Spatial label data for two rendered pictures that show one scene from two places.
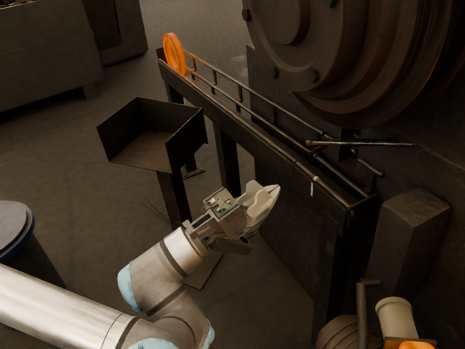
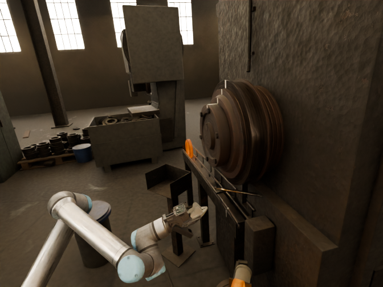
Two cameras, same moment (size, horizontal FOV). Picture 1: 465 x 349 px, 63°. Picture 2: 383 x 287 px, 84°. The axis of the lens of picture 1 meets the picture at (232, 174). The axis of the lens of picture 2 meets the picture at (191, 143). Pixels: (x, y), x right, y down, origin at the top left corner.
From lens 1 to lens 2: 36 cm
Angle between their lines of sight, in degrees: 22
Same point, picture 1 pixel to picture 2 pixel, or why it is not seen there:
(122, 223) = not seen: hidden behind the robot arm
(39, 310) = (97, 235)
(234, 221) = (184, 218)
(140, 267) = (141, 230)
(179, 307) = (152, 251)
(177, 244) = (158, 223)
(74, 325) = (108, 244)
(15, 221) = (102, 210)
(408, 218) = (253, 227)
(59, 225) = (122, 220)
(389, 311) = (239, 270)
